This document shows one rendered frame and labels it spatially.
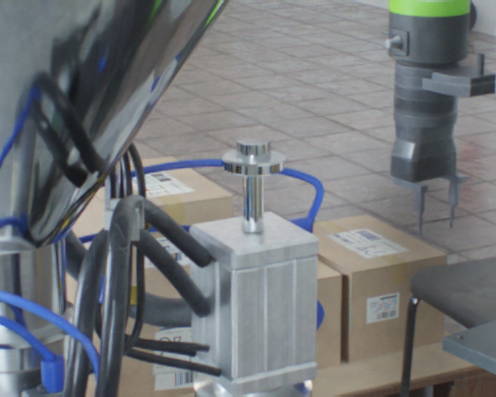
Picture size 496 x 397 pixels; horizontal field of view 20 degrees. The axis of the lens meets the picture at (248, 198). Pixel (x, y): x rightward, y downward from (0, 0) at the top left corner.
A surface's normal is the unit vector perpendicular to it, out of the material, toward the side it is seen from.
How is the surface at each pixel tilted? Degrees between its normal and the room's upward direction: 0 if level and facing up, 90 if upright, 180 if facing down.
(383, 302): 90
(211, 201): 90
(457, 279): 0
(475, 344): 0
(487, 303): 0
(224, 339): 90
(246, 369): 90
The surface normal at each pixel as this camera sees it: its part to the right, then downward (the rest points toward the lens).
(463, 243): 0.00, -0.96
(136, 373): 0.46, 0.25
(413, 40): -0.46, 0.25
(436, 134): 0.59, 0.37
